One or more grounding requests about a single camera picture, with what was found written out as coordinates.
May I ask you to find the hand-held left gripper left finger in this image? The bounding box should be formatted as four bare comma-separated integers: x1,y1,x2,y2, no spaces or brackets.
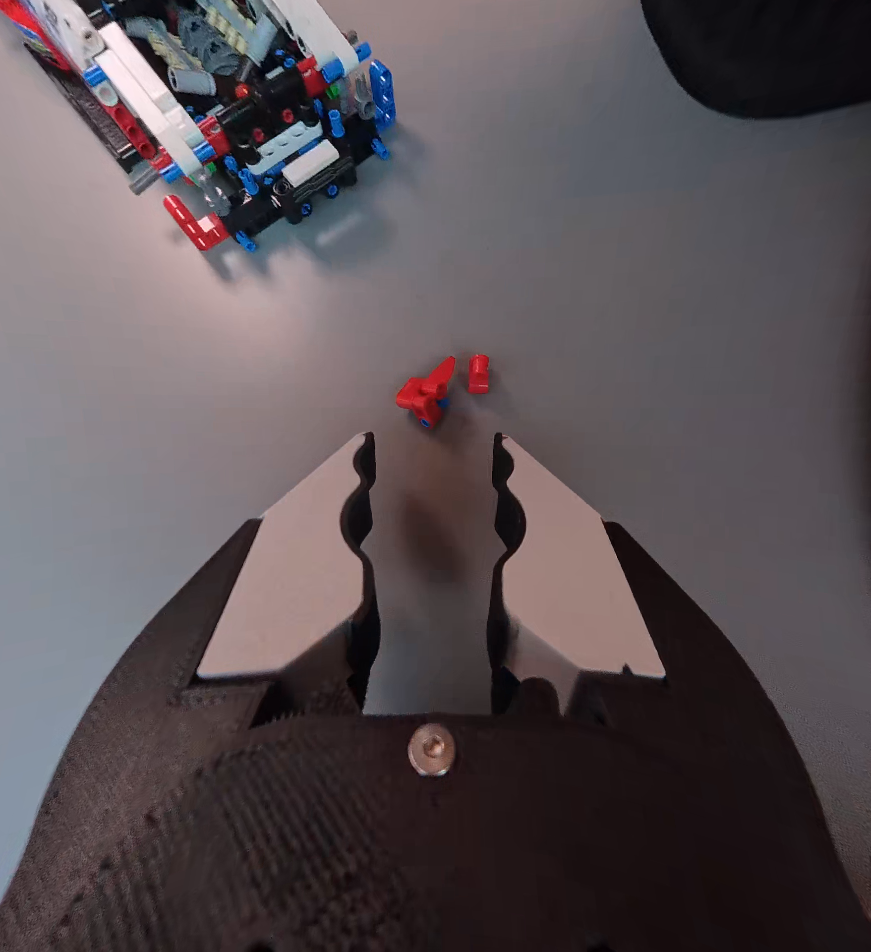
196,431,381,702

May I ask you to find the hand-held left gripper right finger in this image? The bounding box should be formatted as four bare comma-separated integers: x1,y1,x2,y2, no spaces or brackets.
487,433,667,682

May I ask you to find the red brick piece with blue pin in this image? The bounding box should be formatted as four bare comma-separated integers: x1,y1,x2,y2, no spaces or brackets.
395,356,458,431

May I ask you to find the grey desk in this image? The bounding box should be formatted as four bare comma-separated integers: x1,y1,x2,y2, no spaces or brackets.
0,0,871,952

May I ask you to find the brick-built toy car model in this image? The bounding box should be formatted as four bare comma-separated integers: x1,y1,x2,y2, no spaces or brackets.
0,0,401,255

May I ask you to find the black cloth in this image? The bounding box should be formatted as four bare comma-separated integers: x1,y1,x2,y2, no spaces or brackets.
639,0,871,121

